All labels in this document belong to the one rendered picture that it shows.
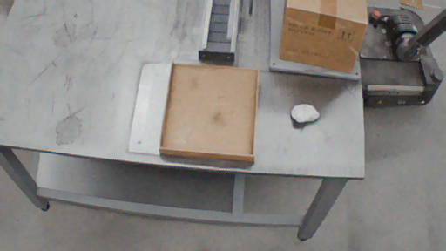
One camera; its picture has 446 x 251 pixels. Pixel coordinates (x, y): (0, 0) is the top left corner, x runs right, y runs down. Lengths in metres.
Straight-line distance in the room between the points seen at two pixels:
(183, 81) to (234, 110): 0.18
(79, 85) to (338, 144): 0.81
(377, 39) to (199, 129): 1.28
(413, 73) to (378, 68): 0.20
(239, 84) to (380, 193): 1.09
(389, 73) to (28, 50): 1.64
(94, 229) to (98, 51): 0.92
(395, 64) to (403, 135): 0.36
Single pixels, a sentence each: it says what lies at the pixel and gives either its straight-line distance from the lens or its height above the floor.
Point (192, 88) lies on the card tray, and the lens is 1.66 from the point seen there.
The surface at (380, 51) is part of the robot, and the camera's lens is 2.57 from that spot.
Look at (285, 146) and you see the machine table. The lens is 1.58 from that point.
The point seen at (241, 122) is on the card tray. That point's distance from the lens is 1.60.
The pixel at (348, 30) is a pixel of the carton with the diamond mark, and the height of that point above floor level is 1.07.
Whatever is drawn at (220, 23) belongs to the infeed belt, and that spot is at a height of 0.88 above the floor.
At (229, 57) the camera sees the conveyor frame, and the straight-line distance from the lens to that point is 1.69.
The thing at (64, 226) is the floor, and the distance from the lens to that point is 2.44.
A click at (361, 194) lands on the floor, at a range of 2.48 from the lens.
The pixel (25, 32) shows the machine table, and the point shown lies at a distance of 1.94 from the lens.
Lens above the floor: 2.25
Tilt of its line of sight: 63 degrees down
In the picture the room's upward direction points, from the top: 2 degrees clockwise
